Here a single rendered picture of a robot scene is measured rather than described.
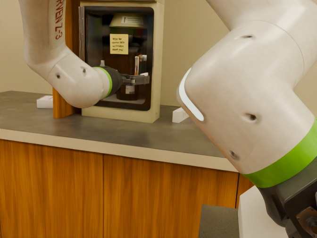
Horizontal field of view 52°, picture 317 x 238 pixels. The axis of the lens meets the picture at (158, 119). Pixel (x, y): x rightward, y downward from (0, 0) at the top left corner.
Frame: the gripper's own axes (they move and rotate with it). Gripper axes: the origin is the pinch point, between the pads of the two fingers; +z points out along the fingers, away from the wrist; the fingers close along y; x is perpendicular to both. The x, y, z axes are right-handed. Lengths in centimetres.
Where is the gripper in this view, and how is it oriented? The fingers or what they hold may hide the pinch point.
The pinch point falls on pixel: (129, 75)
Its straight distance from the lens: 116.8
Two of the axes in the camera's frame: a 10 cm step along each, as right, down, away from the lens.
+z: 2.7, -2.1, 9.4
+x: -0.6, 9.7, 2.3
